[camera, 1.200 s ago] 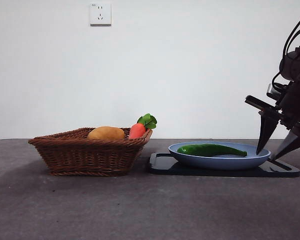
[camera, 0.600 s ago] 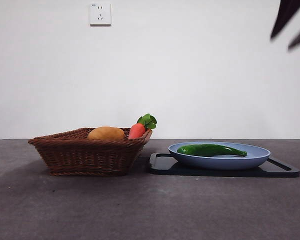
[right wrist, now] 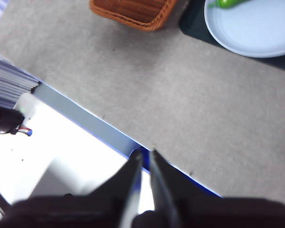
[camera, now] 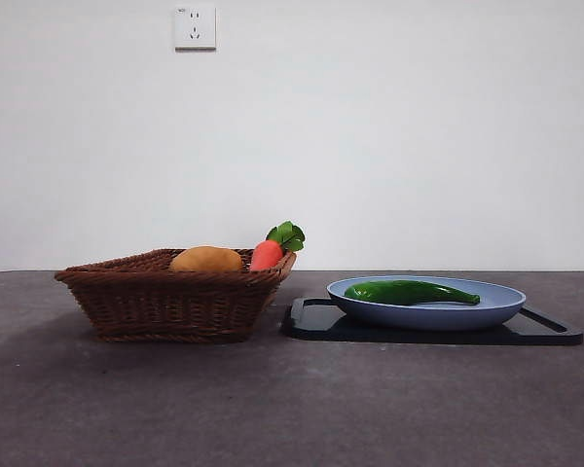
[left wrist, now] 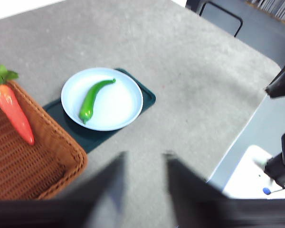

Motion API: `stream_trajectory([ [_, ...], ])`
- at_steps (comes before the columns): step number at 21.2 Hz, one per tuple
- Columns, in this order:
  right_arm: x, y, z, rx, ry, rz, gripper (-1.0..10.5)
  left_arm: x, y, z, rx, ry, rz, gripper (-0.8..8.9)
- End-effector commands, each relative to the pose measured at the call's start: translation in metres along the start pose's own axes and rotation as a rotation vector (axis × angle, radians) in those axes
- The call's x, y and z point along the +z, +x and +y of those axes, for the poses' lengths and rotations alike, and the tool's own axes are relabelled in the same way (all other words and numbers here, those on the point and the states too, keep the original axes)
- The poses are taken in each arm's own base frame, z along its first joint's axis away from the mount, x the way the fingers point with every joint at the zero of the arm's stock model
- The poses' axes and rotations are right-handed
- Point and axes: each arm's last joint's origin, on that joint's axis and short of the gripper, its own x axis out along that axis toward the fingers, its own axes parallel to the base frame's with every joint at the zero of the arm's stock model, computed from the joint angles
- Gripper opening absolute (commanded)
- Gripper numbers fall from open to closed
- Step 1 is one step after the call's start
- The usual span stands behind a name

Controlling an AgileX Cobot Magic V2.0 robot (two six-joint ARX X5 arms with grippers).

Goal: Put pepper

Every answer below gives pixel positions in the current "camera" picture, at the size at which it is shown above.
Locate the green pepper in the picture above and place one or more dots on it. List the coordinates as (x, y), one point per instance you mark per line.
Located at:
(399, 293)

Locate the blue round plate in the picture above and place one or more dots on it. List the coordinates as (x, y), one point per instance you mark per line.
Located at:
(418, 318)

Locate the orange carrot with green leaves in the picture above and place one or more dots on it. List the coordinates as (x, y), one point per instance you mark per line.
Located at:
(266, 255)

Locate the yellow-brown potato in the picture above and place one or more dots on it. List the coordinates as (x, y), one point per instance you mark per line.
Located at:
(204, 260)

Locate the black rectangular tray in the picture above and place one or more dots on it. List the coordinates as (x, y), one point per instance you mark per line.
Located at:
(316, 332)

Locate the brown wicker basket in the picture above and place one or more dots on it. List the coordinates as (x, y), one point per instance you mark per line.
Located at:
(175, 306)

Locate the white wall socket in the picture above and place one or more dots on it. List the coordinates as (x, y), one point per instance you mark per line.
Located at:
(195, 27)

